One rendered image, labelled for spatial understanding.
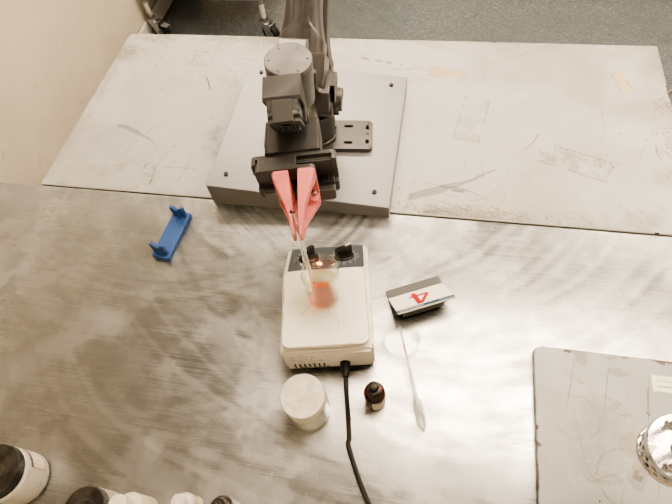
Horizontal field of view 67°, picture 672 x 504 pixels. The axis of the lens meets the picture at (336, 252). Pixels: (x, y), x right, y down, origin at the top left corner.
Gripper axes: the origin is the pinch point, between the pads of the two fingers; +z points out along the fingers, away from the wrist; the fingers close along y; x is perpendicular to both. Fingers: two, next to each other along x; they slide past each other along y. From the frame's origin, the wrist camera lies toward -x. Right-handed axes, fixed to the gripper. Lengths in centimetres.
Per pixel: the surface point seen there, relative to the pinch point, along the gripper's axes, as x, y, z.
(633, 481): 23, 38, 26
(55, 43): 77, -111, -153
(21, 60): 70, -115, -134
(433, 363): 24.8, 16.0, 9.0
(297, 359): 19.5, -3.3, 8.5
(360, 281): 16.3, 6.5, -1.1
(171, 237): 24.5, -26.3, -17.2
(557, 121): 26, 46, -37
